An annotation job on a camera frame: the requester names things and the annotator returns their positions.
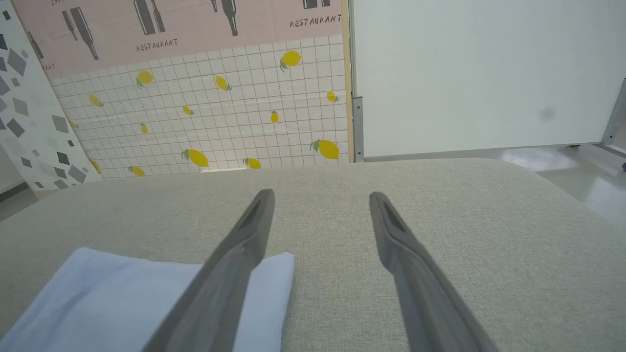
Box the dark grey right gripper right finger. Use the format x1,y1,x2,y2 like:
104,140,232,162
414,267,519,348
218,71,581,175
369,191,500,352

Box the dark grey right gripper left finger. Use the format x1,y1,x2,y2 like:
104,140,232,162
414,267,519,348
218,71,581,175
141,189,276,352

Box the light blue and white garment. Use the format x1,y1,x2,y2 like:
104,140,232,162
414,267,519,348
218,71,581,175
0,247,296,352

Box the plain white partition board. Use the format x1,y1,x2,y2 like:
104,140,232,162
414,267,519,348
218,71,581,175
349,0,626,162

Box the white terrazzo pattern panel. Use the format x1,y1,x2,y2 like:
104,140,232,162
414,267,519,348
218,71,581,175
0,0,104,192

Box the grey metal partition leg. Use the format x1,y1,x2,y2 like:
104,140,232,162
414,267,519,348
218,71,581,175
601,77,626,158

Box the grey metal partition bracket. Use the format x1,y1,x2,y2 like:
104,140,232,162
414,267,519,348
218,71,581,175
352,96,365,163

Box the wooden framed wire fence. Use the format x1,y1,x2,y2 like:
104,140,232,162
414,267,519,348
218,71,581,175
10,0,354,179

